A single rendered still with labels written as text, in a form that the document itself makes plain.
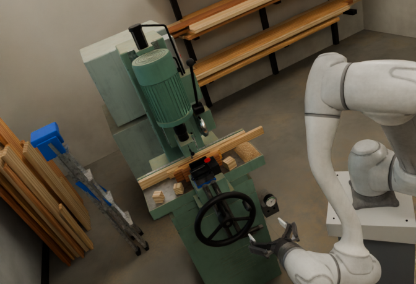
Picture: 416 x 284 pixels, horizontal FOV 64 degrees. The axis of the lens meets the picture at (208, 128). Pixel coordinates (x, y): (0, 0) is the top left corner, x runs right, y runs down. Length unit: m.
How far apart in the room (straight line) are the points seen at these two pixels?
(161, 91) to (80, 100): 2.49
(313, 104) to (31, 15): 3.08
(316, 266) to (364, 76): 0.54
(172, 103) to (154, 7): 2.42
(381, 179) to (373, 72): 0.65
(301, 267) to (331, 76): 0.55
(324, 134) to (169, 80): 0.69
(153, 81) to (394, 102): 0.88
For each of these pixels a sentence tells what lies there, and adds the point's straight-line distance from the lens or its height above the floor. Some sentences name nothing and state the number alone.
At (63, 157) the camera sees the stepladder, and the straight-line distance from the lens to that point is 2.21.
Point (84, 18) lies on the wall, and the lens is 3.68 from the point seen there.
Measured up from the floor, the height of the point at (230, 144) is 0.93.
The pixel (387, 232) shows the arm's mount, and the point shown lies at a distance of 1.59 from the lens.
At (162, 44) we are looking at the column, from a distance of 1.64.
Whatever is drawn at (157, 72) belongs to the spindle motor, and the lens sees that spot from 1.38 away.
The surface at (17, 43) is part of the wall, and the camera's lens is 3.72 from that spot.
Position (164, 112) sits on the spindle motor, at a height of 1.28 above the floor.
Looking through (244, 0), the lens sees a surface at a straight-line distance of 3.64.
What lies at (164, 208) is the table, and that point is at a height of 0.88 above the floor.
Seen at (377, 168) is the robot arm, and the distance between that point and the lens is 1.48.
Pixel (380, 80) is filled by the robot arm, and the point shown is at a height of 1.46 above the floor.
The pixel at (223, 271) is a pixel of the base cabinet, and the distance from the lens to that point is 2.02.
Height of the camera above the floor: 1.90
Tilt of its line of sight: 30 degrees down
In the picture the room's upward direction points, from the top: 20 degrees counter-clockwise
